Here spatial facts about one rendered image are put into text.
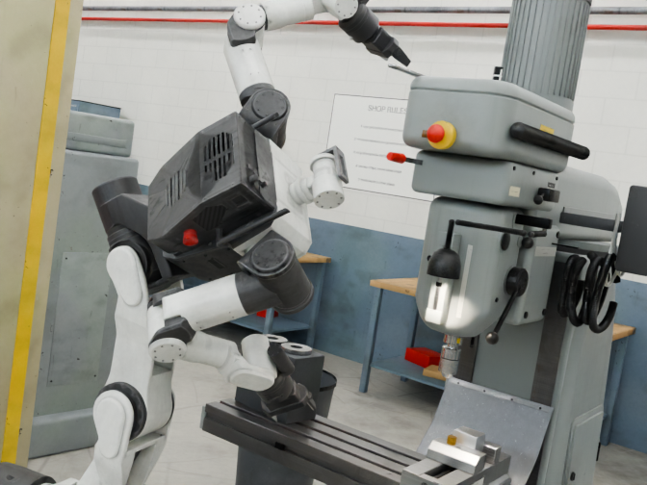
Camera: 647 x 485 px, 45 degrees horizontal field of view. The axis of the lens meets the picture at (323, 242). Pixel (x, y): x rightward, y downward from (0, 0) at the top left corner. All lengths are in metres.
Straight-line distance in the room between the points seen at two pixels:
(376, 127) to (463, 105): 5.36
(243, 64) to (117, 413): 0.87
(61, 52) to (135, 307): 1.44
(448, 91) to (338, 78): 5.66
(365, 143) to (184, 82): 2.44
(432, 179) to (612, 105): 4.49
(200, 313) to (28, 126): 1.56
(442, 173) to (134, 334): 0.80
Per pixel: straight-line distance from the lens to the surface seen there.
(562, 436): 2.31
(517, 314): 1.99
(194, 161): 1.68
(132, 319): 1.86
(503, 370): 2.31
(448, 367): 1.94
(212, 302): 1.60
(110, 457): 1.94
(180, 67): 8.75
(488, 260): 1.82
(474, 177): 1.78
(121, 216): 1.88
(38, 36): 3.03
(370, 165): 7.04
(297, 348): 2.21
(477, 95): 1.70
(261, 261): 1.54
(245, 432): 2.22
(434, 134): 1.68
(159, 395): 1.94
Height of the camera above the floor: 1.64
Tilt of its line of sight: 5 degrees down
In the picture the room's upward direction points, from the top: 9 degrees clockwise
